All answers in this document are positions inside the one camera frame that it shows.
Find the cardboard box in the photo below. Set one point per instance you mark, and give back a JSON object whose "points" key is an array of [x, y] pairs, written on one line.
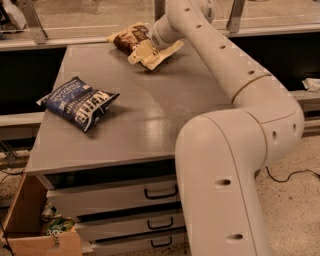
{"points": [[24, 228]]}

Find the right metal window bracket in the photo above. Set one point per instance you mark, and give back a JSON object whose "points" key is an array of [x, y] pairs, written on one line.
{"points": [[234, 21]]}

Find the blue kettle chip bag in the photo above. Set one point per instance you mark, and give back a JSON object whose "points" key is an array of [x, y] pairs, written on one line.
{"points": [[79, 103]]}

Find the metal window bracket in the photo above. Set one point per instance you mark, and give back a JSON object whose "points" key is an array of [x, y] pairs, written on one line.
{"points": [[159, 9], [38, 33], [234, 21]]}

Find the middle metal window bracket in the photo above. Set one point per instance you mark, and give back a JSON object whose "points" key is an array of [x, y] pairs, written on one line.
{"points": [[159, 9]]}

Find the top grey drawer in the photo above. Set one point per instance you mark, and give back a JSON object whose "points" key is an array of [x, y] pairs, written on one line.
{"points": [[114, 196]]}

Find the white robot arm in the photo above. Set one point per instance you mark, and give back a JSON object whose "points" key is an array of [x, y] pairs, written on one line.
{"points": [[217, 154]]}

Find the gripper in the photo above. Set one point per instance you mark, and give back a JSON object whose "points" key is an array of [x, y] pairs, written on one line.
{"points": [[157, 40]]}

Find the middle grey drawer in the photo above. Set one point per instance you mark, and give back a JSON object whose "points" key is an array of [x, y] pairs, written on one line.
{"points": [[130, 225]]}

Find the bottom grey drawer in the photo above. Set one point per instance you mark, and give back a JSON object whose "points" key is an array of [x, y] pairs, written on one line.
{"points": [[151, 241]]}

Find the left metal window bracket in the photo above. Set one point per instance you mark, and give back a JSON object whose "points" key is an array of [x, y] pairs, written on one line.
{"points": [[38, 33]]}

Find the metal can in box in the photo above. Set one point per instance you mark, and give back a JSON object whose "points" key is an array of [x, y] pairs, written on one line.
{"points": [[48, 212]]}

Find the green snack bag in box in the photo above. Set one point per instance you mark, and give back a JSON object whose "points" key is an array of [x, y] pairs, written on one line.
{"points": [[58, 225]]}

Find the grey drawer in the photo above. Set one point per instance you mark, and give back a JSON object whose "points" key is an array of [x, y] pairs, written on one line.
{"points": [[130, 225], [114, 196], [151, 241]]}

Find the grey drawer cabinet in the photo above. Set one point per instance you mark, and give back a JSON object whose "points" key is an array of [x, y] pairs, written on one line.
{"points": [[135, 138]]}

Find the brown chip bag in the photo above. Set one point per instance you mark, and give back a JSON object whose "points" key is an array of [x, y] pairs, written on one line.
{"points": [[129, 38]]}

